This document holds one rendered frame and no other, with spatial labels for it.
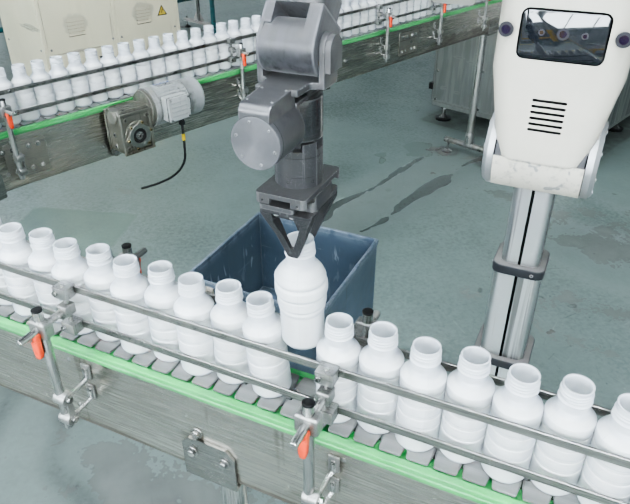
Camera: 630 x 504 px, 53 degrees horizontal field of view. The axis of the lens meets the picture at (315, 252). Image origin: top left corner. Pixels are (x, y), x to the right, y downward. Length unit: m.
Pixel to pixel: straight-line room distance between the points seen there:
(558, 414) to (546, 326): 2.07
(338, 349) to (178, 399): 0.30
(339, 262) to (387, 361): 0.70
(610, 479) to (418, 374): 0.25
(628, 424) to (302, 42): 0.54
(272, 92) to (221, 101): 1.87
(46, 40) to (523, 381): 4.17
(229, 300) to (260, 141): 0.32
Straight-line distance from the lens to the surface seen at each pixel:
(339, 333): 0.82
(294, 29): 0.68
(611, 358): 2.80
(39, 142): 2.15
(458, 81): 4.81
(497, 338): 1.54
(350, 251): 1.48
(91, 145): 2.25
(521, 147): 1.27
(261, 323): 0.88
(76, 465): 2.31
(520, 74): 1.23
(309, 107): 0.70
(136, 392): 1.09
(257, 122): 0.64
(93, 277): 1.04
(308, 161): 0.72
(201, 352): 0.98
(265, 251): 1.60
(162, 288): 0.97
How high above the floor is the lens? 1.68
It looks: 32 degrees down
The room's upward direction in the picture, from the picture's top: straight up
